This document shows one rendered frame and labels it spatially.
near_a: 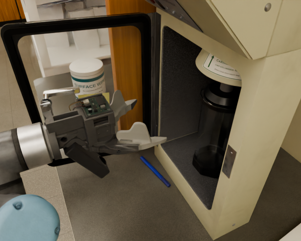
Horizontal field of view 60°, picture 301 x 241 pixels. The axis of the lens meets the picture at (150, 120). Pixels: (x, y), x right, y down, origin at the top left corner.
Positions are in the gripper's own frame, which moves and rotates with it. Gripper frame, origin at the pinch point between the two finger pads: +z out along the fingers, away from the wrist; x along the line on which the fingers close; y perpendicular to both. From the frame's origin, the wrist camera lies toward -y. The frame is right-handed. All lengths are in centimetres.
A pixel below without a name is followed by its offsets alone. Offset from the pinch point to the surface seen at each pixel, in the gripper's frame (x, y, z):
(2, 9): 484, -93, -43
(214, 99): -3.0, 3.1, 13.5
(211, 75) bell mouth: -4.8, 10.6, 10.2
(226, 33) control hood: -15.6, 23.1, 2.3
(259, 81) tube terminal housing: -16.8, 15.9, 8.6
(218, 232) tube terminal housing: -16.8, -24.5, 9.6
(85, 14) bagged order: 113, -10, 14
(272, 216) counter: -18.2, -27.6, 26.4
